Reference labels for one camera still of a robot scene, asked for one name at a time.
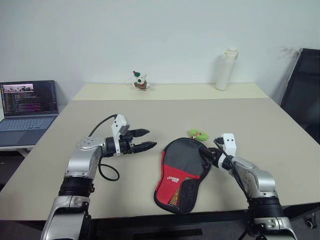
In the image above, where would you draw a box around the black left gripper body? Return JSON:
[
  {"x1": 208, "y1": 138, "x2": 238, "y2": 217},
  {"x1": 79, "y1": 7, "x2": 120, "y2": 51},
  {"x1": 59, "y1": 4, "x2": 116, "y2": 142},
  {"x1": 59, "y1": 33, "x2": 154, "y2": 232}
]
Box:
[{"x1": 119, "y1": 130, "x2": 137, "y2": 155}]

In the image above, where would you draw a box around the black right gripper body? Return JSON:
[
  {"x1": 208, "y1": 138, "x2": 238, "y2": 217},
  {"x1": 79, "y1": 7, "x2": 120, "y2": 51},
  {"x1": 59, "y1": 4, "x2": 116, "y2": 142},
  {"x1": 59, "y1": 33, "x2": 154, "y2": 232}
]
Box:
[{"x1": 208, "y1": 146, "x2": 225, "y2": 165}]

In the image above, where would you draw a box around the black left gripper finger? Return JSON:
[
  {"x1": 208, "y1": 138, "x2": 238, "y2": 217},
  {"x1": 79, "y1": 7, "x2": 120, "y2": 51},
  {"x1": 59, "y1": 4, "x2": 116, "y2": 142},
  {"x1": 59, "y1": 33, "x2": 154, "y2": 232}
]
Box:
[
  {"x1": 131, "y1": 128, "x2": 151, "y2": 138},
  {"x1": 134, "y1": 141, "x2": 158, "y2": 154}
]

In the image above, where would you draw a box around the black and red paddle case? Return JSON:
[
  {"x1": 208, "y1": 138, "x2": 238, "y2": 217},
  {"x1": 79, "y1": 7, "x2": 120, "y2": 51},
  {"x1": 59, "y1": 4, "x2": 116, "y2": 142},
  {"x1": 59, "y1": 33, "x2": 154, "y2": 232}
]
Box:
[{"x1": 152, "y1": 136, "x2": 214, "y2": 215}]

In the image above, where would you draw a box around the green charm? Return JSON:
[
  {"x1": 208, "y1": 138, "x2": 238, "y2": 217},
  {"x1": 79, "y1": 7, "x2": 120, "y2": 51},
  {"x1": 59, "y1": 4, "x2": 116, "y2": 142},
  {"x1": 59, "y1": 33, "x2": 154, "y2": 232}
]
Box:
[{"x1": 187, "y1": 128, "x2": 209, "y2": 142}]

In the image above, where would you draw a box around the white plush mouse toy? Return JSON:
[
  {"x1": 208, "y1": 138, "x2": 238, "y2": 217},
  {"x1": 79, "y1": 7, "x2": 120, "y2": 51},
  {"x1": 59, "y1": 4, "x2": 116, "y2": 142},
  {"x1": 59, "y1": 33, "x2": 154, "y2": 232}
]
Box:
[{"x1": 131, "y1": 70, "x2": 152, "y2": 92}]

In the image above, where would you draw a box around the white bottle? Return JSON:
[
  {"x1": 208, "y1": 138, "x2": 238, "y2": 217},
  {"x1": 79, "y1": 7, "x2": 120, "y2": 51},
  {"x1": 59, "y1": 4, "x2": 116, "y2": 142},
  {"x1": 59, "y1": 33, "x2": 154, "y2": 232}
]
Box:
[{"x1": 215, "y1": 48, "x2": 239, "y2": 91}]

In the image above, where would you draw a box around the black office chair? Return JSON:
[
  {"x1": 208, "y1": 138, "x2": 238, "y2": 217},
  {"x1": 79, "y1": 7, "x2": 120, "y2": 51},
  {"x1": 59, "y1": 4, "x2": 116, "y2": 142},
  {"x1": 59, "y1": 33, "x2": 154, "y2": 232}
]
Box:
[{"x1": 279, "y1": 48, "x2": 320, "y2": 145}]

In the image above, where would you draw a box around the grey open laptop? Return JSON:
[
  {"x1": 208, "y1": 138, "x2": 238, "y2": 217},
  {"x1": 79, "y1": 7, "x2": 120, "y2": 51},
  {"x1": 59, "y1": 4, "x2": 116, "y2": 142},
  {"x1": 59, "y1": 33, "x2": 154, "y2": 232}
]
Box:
[{"x1": 0, "y1": 79, "x2": 60, "y2": 147}]

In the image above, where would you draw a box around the white side desk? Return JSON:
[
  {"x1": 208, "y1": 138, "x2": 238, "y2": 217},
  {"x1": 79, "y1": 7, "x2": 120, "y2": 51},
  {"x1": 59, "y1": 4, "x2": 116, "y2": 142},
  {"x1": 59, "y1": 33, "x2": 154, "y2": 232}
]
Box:
[{"x1": 0, "y1": 142, "x2": 40, "y2": 157}]

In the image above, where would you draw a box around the black caster wheel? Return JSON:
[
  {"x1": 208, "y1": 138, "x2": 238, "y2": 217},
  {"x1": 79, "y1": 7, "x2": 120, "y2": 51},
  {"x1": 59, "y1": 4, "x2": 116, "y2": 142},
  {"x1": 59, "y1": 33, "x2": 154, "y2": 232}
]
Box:
[{"x1": 305, "y1": 213, "x2": 317, "y2": 229}]

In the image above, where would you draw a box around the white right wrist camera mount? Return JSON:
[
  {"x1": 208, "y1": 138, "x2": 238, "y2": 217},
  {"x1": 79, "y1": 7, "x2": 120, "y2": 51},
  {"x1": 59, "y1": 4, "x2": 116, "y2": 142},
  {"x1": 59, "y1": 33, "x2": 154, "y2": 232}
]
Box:
[{"x1": 216, "y1": 133, "x2": 237, "y2": 170}]

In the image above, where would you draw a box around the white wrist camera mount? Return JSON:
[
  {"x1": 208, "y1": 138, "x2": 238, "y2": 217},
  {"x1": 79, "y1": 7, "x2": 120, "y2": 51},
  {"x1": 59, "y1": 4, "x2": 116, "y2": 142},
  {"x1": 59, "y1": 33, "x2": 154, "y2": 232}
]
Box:
[
  {"x1": 216, "y1": 133, "x2": 237, "y2": 170},
  {"x1": 111, "y1": 114, "x2": 131, "y2": 156}
]

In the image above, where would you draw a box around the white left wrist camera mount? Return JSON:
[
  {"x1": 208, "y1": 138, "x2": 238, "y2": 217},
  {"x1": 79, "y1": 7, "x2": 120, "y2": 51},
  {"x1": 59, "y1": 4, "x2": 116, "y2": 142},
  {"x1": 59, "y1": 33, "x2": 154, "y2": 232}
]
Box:
[{"x1": 111, "y1": 114, "x2": 131, "y2": 156}]

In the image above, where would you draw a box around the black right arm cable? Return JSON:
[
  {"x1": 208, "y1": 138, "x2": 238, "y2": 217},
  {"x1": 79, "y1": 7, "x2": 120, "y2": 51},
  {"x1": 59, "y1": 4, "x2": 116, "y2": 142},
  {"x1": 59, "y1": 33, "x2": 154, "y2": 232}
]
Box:
[{"x1": 212, "y1": 136, "x2": 251, "y2": 201}]

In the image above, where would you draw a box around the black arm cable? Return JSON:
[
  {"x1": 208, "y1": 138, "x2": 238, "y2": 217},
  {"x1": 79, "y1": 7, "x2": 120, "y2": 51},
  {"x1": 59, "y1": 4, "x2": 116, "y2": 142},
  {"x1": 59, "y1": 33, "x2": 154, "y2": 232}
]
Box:
[
  {"x1": 88, "y1": 114, "x2": 120, "y2": 182},
  {"x1": 212, "y1": 136, "x2": 251, "y2": 201}
]

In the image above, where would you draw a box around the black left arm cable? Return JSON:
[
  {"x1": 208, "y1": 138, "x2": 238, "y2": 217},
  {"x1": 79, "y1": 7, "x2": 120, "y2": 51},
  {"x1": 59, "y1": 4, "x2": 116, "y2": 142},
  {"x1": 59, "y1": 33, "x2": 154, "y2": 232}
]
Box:
[{"x1": 88, "y1": 114, "x2": 120, "y2": 182}]

